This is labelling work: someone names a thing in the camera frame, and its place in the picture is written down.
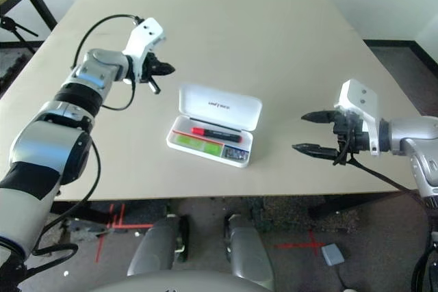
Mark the grey foot pedal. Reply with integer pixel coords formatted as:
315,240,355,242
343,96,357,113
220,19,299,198
320,243,346,266

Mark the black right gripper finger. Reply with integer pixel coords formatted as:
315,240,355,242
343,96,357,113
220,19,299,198
300,109,338,124
291,142,340,160

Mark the grey pedal cable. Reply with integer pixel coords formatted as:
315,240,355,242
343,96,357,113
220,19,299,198
335,264,350,289

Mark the black right camera cable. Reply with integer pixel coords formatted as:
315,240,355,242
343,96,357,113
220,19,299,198
333,155,428,204

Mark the white plastic pencil case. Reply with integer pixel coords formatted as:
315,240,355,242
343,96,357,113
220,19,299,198
166,82,263,170

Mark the grey left robot leg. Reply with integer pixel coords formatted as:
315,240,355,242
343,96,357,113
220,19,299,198
127,215,190,278

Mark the dark foam floor mat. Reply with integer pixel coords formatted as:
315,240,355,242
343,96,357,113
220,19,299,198
0,47,35,98

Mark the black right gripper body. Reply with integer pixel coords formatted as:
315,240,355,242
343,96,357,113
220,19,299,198
333,113,371,165

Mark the black table frame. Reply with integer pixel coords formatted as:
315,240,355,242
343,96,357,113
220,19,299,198
51,192,417,228

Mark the grey robot leg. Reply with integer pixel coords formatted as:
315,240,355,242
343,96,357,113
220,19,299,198
127,215,190,278
224,215,274,289

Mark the black camera cable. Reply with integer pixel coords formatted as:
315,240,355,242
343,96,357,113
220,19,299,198
70,14,144,69
333,155,428,204

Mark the thin black pencil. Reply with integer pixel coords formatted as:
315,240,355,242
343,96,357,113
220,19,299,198
190,117,242,133

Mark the grey robot torso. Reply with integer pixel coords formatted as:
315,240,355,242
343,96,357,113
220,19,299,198
77,269,274,292

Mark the black left camera cable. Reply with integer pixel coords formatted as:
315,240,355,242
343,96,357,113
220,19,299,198
70,14,144,69

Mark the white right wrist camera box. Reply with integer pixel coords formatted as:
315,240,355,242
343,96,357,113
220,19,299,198
333,79,383,156

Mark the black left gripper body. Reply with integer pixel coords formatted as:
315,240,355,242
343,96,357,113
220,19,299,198
139,51,159,83

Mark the grey right robot leg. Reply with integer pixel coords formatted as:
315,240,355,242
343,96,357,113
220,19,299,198
224,215,274,289

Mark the black wall baseboard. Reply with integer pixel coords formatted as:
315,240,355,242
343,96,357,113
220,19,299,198
362,39,438,74

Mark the green and white highlighter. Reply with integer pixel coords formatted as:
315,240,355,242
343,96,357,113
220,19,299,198
172,134,225,156

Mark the black tripod stand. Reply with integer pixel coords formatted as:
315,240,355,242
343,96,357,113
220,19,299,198
0,14,39,54

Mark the red and black marker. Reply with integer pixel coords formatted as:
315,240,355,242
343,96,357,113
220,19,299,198
190,127,243,144

